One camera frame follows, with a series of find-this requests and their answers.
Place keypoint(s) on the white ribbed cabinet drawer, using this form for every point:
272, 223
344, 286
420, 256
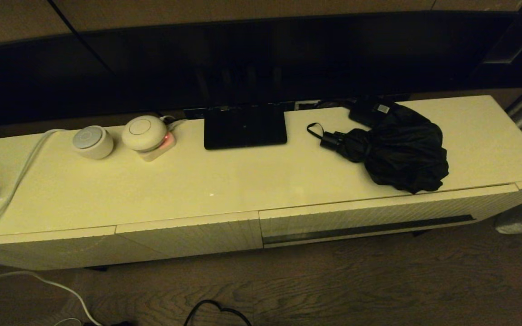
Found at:
356, 217

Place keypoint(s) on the black umbrella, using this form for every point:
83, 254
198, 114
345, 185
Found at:
401, 154

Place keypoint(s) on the white tv cabinet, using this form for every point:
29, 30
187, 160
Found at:
243, 181

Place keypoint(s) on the white ribbed cabinet door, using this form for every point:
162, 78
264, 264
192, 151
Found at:
39, 251
188, 235

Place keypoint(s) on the white power strip red light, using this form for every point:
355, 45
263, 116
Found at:
157, 154

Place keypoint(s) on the black television screen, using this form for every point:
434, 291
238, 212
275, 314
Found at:
243, 59

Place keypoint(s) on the small black set-top box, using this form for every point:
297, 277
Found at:
367, 113

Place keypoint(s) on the white round dome device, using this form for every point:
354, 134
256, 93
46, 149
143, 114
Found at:
143, 131

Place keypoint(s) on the white speaker with grey top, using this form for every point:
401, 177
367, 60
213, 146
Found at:
92, 142

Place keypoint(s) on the black television base plate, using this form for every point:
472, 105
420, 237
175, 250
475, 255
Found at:
243, 129

